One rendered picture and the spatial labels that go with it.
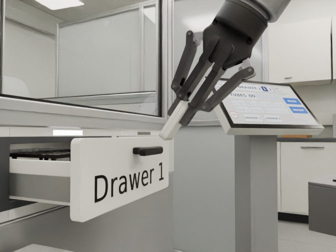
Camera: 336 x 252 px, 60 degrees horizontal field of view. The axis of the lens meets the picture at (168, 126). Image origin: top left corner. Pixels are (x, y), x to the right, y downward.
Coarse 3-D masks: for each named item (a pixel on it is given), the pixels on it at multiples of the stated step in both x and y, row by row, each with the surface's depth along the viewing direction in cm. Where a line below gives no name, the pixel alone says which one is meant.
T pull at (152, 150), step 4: (136, 148) 49; (140, 148) 47; (144, 148) 46; (148, 148) 48; (152, 148) 49; (156, 148) 50; (160, 148) 52; (136, 152) 49; (140, 152) 46; (144, 152) 46; (148, 152) 48; (152, 152) 49; (156, 152) 50; (160, 152) 52
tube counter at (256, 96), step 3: (249, 93) 134; (252, 93) 135; (255, 93) 136; (258, 93) 137; (261, 93) 137; (264, 93) 138; (249, 96) 132; (252, 96) 133; (255, 96) 134; (258, 96) 135; (261, 96) 136; (264, 96) 136; (267, 96) 137; (270, 96) 138; (273, 96) 139; (276, 96) 140; (264, 99) 135; (267, 99) 135; (270, 99) 136; (273, 99) 137; (276, 99) 138; (279, 99) 139
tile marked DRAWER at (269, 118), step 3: (264, 114) 126; (267, 114) 127; (270, 114) 128; (273, 114) 129; (276, 114) 129; (264, 117) 125; (267, 117) 126; (270, 117) 126; (273, 117) 127; (276, 117) 128; (279, 117) 128; (267, 120) 124; (270, 120) 125; (273, 120) 125; (276, 120) 126; (279, 120) 127; (282, 120) 128
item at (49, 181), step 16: (16, 160) 45; (32, 160) 44; (48, 160) 43; (64, 160) 72; (16, 176) 44; (32, 176) 43; (48, 176) 42; (64, 176) 41; (16, 192) 44; (32, 192) 43; (48, 192) 42; (64, 192) 41
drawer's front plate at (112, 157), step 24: (72, 144) 38; (96, 144) 41; (120, 144) 46; (144, 144) 54; (72, 168) 38; (96, 168) 41; (120, 168) 46; (144, 168) 54; (72, 192) 38; (144, 192) 54; (72, 216) 38
